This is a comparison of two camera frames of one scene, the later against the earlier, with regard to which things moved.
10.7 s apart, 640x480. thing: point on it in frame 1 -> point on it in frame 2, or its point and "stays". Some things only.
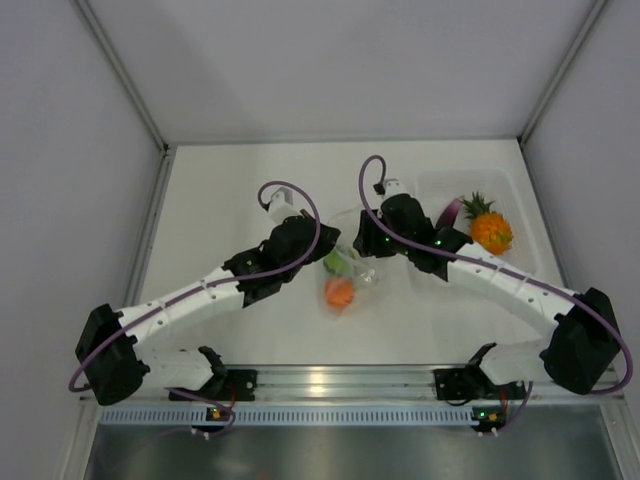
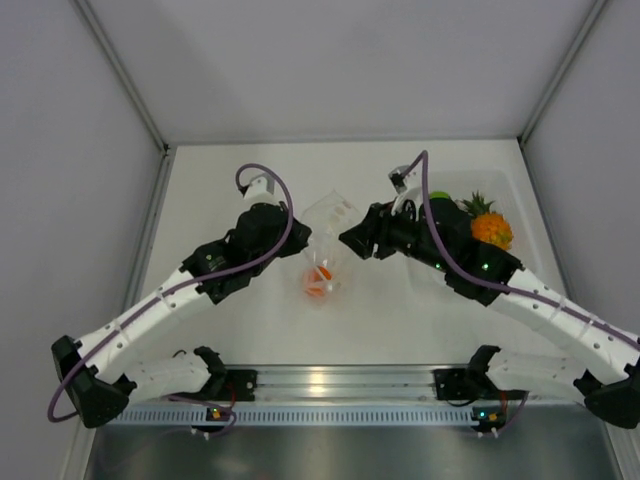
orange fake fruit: x=339 y=292 -> x=319 y=276
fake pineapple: x=488 y=229 stays
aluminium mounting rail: x=341 y=384 stays
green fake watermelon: x=336 y=264 -> x=440 y=195
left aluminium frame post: x=123 y=71 stays
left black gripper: x=327 y=240 -> x=298 y=238
